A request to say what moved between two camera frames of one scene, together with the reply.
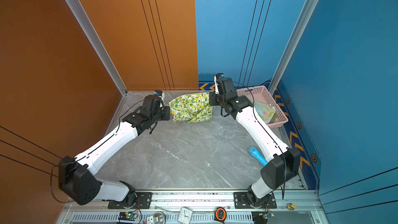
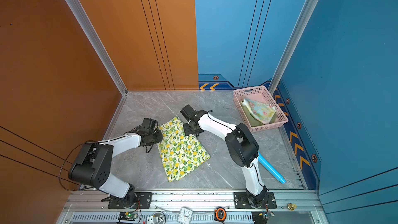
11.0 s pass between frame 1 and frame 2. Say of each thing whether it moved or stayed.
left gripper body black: moved
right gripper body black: moved
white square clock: stayed
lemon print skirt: moved
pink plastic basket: stayed
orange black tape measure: stayed
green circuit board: stayed
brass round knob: stayed
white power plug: stayed
